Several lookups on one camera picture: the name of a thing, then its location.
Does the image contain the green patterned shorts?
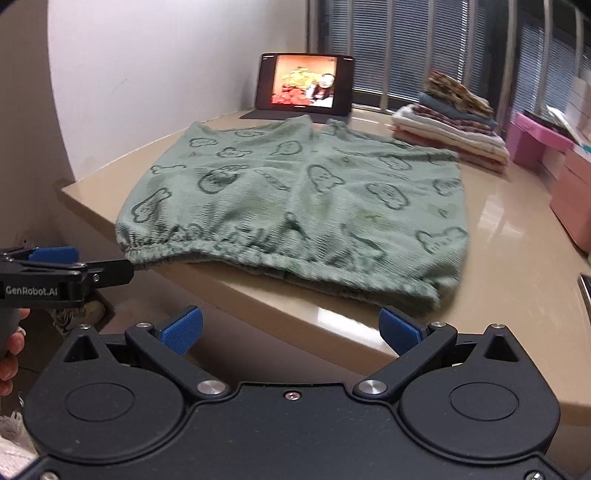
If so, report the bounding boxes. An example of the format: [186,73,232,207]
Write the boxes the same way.
[115,114,471,311]

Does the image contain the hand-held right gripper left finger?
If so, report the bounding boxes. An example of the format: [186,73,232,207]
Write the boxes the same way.
[62,305,232,398]

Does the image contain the pale stacked boxes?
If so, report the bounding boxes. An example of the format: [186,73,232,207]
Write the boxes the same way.
[560,78,591,149]

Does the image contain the magenta box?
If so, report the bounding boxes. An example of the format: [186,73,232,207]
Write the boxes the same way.
[506,113,576,171]

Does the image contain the metal window railing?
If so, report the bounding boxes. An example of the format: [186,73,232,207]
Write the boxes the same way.
[308,0,591,121]

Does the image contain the person's left hand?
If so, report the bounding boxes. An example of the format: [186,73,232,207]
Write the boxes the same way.
[0,308,31,395]

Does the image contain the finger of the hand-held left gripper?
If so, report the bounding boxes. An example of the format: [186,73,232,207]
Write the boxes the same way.
[81,258,136,296]
[0,246,88,269]

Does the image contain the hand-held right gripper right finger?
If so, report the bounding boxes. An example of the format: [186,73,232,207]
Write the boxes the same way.
[353,305,525,398]

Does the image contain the patterned cloth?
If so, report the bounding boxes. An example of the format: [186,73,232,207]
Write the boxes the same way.
[50,302,108,343]

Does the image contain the stack of folded clothes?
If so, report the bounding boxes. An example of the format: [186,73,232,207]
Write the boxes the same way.
[392,69,511,174]

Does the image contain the salmon storage box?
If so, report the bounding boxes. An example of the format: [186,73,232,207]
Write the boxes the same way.
[549,148,591,253]

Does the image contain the grey tablet cover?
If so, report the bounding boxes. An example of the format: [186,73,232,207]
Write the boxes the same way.
[239,106,354,123]

